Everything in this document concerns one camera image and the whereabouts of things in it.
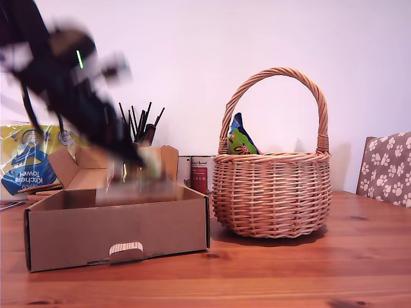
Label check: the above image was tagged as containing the white carton with red label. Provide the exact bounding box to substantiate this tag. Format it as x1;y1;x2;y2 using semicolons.
189;156;216;195

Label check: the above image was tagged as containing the kitchen towel pack yellow blue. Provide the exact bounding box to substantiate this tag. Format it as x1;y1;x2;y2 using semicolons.
0;120;87;203

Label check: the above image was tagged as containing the dark printed booklet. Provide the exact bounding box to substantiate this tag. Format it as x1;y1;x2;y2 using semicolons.
0;201;26;212

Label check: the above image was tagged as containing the grey arm camera box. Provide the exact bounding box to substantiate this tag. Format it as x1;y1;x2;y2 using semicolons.
96;53;134;87

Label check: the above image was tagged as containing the thin black stick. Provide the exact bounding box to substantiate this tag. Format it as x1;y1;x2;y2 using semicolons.
135;109;146;144
153;107;166;128
131;105;139;144
139;101;153;145
118;102;131;132

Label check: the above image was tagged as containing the brown cardboard box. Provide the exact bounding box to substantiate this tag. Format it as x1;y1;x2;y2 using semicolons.
22;144;211;273

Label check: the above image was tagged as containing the cork coaster stack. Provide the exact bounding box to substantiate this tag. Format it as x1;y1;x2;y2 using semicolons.
17;183;64;202

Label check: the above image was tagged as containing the green blue Easter egg bag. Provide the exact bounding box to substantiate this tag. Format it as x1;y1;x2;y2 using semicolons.
227;112;263;156

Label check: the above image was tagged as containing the woven wicker basket with handle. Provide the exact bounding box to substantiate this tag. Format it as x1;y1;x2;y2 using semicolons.
211;67;333;239

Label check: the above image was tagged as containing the white green Easter egg bag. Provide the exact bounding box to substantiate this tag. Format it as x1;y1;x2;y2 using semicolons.
109;147;171;193

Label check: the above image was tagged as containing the long black arm cable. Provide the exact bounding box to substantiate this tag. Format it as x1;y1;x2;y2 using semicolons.
19;80;44;134

